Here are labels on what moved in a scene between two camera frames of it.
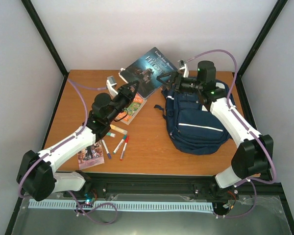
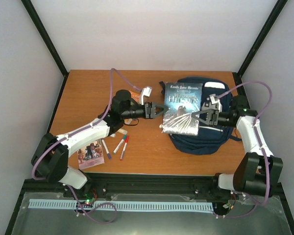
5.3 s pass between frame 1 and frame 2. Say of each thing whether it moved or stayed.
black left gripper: moved
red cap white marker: stayed
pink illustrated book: stayed
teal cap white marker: stayed
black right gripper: moved
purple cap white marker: stayed
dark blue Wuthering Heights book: moved
